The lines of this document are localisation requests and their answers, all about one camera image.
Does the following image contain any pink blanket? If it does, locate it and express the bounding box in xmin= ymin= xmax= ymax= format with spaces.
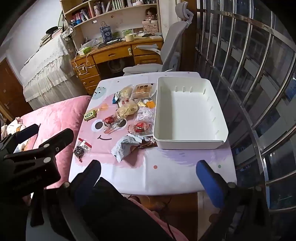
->
xmin=14 ymin=95 xmax=92 ymax=190

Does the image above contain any dark brown snack packet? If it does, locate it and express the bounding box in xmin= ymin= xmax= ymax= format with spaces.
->
xmin=138 ymin=136 xmax=158 ymax=149

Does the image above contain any silver white packet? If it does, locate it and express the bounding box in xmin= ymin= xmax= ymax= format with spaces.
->
xmin=111 ymin=135 xmax=145 ymax=163

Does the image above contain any pink garment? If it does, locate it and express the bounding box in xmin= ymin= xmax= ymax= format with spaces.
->
xmin=129 ymin=198 xmax=189 ymax=241

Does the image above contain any white cartoon folding table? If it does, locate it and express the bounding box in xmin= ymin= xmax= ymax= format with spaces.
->
xmin=69 ymin=71 xmax=238 ymax=196

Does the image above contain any wooden desk with drawers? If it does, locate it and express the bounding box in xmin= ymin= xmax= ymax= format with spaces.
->
xmin=71 ymin=37 xmax=163 ymax=95

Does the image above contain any white plastic bin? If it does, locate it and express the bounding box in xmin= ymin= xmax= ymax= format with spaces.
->
xmin=153 ymin=76 xmax=229 ymax=150

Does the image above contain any white flat box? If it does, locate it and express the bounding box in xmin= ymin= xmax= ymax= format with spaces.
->
xmin=134 ymin=32 xmax=162 ymax=40

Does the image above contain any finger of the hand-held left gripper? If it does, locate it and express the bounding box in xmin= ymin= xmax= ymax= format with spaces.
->
xmin=3 ymin=128 xmax=74 ymax=171
xmin=0 ymin=124 xmax=41 ymax=153

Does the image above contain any blue gift bag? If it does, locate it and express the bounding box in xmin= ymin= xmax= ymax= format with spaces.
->
xmin=100 ymin=21 xmax=113 ymax=43

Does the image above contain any floral cloth bag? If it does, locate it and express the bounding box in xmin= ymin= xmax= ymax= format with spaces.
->
xmin=60 ymin=26 xmax=77 ymax=41

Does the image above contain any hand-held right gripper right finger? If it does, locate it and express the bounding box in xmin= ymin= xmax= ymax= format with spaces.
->
xmin=196 ymin=160 xmax=271 ymax=241

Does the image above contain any wooden bookshelf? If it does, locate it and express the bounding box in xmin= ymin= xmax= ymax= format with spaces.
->
xmin=60 ymin=0 xmax=162 ymax=47

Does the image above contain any row of pink books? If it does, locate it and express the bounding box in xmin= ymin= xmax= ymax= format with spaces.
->
xmin=72 ymin=9 xmax=93 ymax=22

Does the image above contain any white charging cable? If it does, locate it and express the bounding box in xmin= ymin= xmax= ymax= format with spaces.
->
xmin=74 ymin=50 xmax=93 ymax=76

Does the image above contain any clear packet of dark snacks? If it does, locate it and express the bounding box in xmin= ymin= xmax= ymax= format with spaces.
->
xmin=73 ymin=138 xmax=92 ymax=161

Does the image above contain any grey office chair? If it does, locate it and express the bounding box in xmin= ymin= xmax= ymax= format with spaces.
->
xmin=122 ymin=1 xmax=195 ymax=77

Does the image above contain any doll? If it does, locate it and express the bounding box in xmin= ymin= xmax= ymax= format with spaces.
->
xmin=144 ymin=7 xmax=159 ymax=22

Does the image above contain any pale pastry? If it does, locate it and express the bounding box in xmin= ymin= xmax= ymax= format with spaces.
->
xmin=118 ymin=86 xmax=135 ymax=102
xmin=116 ymin=100 xmax=139 ymax=120

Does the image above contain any stainless steel window railing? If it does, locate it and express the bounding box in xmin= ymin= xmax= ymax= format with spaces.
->
xmin=195 ymin=0 xmax=296 ymax=241

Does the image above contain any white orange printed cloth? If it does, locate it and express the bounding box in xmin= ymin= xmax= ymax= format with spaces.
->
xmin=0 ymin=117 xmax=27 ymax=153

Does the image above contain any small green snack packet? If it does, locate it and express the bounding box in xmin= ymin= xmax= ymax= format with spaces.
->
xmin=84 ymin=110 xmax=97 ymax=121

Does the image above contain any wooden door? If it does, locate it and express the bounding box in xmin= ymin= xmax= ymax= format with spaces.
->
xmin=0 ymin=58 xmax=33 ymax=121

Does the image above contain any white plastic bag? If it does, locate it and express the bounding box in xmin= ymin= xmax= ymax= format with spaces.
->
xmin=82 ymin=39 xmax=101 ymax=48

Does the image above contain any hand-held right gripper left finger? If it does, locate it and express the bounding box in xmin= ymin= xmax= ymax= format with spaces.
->
xmin=31 ymin=159 xmax=102 ymax=232

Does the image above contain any bread pack with brown label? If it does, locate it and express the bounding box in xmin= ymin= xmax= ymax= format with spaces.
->
xmin=131 ymin=83 xmax=158 ymax=99

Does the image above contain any clear purple labelled packet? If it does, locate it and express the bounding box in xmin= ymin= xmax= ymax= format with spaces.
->
xmin=135 ymin=108 xmax=155 ymax=122

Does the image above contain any printed cardboard box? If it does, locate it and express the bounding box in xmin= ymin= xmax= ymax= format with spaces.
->
xmin=142 ymin=20 xmax=159 ymax=33

